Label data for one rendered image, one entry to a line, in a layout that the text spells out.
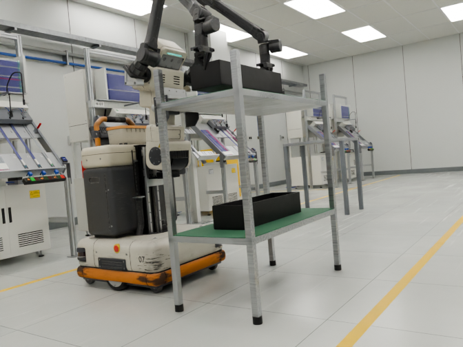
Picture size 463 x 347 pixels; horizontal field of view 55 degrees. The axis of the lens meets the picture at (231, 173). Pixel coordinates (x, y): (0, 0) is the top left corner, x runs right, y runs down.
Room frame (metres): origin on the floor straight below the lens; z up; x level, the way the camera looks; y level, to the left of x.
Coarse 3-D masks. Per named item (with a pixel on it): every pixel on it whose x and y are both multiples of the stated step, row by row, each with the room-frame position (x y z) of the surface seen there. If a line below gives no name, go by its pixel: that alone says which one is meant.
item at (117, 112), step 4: (112, 108) 4.63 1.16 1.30; (116, 108) 4.67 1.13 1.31; (112, 112) 4.63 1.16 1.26; (116, 112) 4.60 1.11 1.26; (120, 112) 4.64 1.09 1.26; (124, 112) 4.69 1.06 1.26; (128, 112) 4.74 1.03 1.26; (132, 112) 4.80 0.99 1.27; (136, 112) 4.85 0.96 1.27; (140, 112) 4.89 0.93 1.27; (144, 112) 4.95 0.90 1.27; (148, 112) 5.00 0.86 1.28; (120, 116) 4.67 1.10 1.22; (124, 116) 4.72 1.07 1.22
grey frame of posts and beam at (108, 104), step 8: (88, 48) 4.49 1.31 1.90; (88, 56) 4.49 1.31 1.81; (88, 64) 4.48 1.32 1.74; (88, 72) 4.47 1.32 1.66; (88, 80) 4.47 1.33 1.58; (88, 88) 4.47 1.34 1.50; (88, 96) 4.48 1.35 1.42; (88, 104) 4.49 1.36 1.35; (104, 104) 4.56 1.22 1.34; (112, 104) 4.65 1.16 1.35; (120, 104) 4.74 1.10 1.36; (136, 104) 4.93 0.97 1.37; (184, 176) 4.80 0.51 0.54; (184, 184) 4.80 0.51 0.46; (184, 192) 4.81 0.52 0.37
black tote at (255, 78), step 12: (216, 60) 2.01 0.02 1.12; (192, 72) 2.10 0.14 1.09; (204, 72) 2.06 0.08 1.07; (216, 72) 2.02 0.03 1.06; (228, 72) 2.06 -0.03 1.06; (252, 72) 2.23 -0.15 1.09; (264, 72) 2.32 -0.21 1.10; (276, 72) 2.43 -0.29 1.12; (192, 84) 2.10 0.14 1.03; (204, 84) 2.06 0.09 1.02; (216, 84) 2.02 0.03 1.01; (228, 84) 2.05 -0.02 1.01; (252, 84) 2.22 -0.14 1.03; (264, 84) 2.32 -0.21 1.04; (276, 84) 2.42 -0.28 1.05
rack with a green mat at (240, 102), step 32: (160, 96) 2.01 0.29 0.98; (192, 96) 1.91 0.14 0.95; (224, 96) 1.81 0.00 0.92; (256, 96) 1.88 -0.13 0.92; (288, 96) 2.12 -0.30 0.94; (320, 96) 2.50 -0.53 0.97; (160, 128) 2.02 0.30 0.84; (288, 224) 2.04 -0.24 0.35; (256, 256) 1.79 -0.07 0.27; (256, 288) 1.78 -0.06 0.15; (256, 320) 1.77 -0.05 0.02
